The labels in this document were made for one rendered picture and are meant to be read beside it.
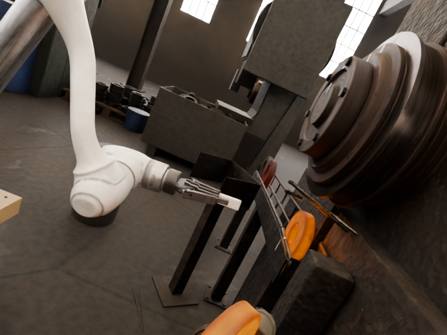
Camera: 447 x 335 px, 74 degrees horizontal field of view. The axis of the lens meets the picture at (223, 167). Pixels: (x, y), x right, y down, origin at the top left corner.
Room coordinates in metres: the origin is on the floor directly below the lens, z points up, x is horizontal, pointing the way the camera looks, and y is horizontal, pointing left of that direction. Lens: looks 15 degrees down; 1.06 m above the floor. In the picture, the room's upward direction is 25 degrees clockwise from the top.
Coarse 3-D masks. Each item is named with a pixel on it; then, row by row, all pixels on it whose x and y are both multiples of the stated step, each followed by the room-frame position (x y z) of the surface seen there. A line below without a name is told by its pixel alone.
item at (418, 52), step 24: (408, 48) 0.75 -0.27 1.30; (432, 48) 0.76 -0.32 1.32; (408, 72) 0.68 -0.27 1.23; (432, 72) 0.67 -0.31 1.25; (408, 96) 0.63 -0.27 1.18; (432, 96) 0.65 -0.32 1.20; (408, 120) 0.63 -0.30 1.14; (384, 144) 0.62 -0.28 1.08; (408, 144) 0.63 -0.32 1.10; (360, 168) 0.65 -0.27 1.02; (384, 168) 0.64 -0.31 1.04; (312, 192) 0.83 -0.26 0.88; (336, 192) 0.70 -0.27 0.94; (360, 192) 0.69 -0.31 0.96
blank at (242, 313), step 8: (240, 304) 0.37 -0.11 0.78; (248, 304) 0.39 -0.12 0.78; (224, 312) 0.35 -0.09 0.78; (232, 312) 0.35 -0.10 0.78; (240, 312) 0.36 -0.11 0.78; (248, 312) 0.37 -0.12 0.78; (256, 312) 0.38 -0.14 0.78; (216, 320) 0.34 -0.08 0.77; (224, 320) 0.34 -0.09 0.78; (232, 320) 0.34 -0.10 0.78; (240, 320) 0.35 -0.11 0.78; (248, 320) 0.35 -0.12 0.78; (256, 320) 0.38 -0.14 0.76; (208, 328) 0.33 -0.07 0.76; (216, 328) 0.33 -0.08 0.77; (224, 328) 0.33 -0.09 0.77; (232, 328) 0.33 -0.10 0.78; (240, 328) 0.34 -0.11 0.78; (248, 328) 0.37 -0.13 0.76; (256, 328) 0.41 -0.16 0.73
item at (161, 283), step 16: (208, 160) 1.40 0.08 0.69; (224, 160) 1.46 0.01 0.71; (192, 176) 1.38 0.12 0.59; (208, 176) 1.43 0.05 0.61; (224, 176) 1.49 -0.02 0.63; (240, 176) 1.40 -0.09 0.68; (224, 192) 1.18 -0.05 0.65; (240, 192) 1.23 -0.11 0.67; (256, 192) 1.28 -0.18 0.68; (208, 208) 1.29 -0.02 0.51; (208, 224) 1.28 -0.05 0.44; (192, 240) 1.29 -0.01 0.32; (192, 256) 1.27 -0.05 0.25; (176, 272) 1.30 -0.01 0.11; (160, 288) 1.27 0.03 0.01; (176, 288) 1.27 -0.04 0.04; (176, 304) 1.21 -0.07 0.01; (192, 304) 1.27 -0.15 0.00
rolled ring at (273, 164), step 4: (272, 160) 1.75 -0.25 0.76; (268, 164) 1.81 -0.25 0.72; (272, 164) 1.70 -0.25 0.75; (276, 164) 1.72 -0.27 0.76; (268, 168) 1.81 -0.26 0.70; (272, 168) 1.68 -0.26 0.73; (276, 168) 1.69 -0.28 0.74; (264, 172) 1.81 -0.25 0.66; (268, 172) 1.69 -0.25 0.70; (272, 172) 1.67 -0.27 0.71; (264, 176) 1.80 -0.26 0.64; (268, 176) 1.66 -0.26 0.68; (272, 176) 1.66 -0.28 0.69; (264, 180) 1.68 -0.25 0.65; (268, 180) 1.66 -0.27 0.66; (264, 184) 1.67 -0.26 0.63; (268, 184) 1.67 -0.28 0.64
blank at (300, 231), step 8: (296, 216) 0.90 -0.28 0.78; (304, 216) 0.84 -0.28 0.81; (312, 216) 0.85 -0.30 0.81; (288, 224) 0.92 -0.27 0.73; (296, 224) 0.87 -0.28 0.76; (304, 224) 0.81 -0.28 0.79; (312, 224) 0.81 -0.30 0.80; (288, 232) 0.89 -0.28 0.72; (296, 232) 0.89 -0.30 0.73; (304, 232) 0.79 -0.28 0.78; (312, 232) 0.79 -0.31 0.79; (288, 240) 0.86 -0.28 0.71; (296, 240) 0.80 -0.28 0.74; (304, 240) 0.78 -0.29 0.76; (296, 248) 0.78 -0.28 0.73; (304, 248) 0.78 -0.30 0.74; (296, 256) 0.78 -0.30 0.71
